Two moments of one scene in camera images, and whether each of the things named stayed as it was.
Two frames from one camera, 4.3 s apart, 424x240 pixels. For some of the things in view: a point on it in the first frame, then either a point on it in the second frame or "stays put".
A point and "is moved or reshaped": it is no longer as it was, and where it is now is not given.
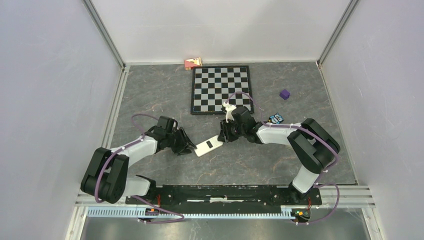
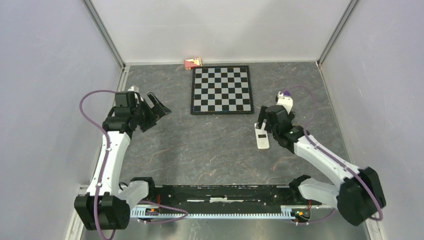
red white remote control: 207,146 is moved or reshaped
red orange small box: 189,63 stays put
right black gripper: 224,135 → 261,118
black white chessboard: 213,86 stays put
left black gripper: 185,143 → 156,112
